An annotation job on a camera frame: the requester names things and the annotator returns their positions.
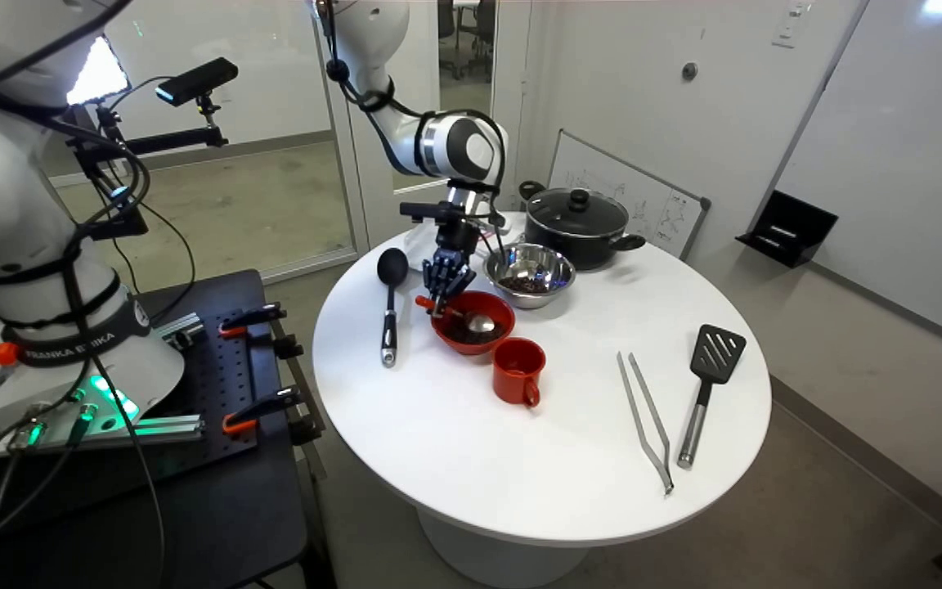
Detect black slotted spatula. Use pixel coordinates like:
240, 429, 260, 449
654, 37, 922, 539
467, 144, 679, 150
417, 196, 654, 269
674, 319, 750, 473

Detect black robot cart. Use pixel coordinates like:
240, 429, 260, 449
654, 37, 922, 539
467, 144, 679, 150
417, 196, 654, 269
0, 269, 333, 589

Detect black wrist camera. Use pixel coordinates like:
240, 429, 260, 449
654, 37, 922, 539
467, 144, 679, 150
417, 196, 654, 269
395, 196, 459, 229

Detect small leaning whiteboard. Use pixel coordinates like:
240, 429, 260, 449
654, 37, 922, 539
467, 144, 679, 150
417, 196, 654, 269
543, 126, 712, 262

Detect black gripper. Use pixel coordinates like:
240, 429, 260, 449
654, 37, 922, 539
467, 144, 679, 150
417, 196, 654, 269
422, 214, 485, 317

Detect black pot with lid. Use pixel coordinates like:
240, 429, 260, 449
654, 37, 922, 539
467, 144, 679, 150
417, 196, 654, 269
518, 178, 648, 275

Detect bright monitor screen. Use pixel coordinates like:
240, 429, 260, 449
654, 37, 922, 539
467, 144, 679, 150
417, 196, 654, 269
62, 32, 131, 112

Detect metal tongs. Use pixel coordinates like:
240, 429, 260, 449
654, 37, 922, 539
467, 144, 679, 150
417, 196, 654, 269
614, 350, 677, 501

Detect red bowl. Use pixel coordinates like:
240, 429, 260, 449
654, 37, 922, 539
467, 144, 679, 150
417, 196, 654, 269
425, 288, 520, 361

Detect orange handled clamp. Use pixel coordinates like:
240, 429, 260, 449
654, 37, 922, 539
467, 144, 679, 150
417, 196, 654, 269
219, 385, 305, 443
216, 300, 287, 341

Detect red cup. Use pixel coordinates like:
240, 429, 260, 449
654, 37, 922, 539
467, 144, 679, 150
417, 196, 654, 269
490, 338, 550, 411

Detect steel bowl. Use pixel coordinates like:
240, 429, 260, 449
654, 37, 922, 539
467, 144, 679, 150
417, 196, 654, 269
485, 240, 578, 314

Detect black serving spoon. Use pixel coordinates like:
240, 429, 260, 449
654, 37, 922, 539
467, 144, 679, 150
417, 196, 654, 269
374, 245, 413, 371

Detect black marker tray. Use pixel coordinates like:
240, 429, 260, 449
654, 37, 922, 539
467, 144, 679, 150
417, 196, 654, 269
736, 191, 842, 271

